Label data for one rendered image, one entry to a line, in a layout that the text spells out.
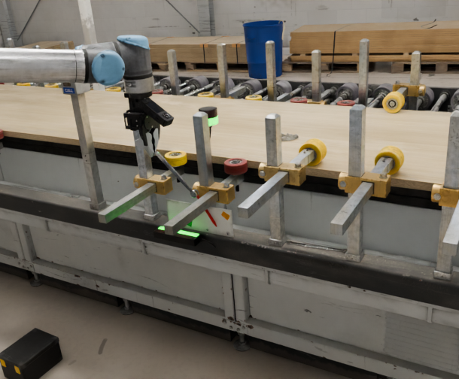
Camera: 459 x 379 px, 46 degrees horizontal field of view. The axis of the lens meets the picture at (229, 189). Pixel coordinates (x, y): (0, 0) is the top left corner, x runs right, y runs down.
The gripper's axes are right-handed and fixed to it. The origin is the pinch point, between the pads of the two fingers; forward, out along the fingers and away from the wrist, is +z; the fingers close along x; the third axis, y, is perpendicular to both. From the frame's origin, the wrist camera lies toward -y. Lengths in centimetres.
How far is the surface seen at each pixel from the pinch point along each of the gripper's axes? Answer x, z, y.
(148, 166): -7.6, 8.5, 9.1
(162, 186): -5.3, 14.0, 2.5
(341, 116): -84, 8, -35
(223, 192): -5.3, 12.7, -22.0
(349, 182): -5, 3, -63
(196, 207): 7.1, 12.7, -19.2
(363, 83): -115, 2, -35
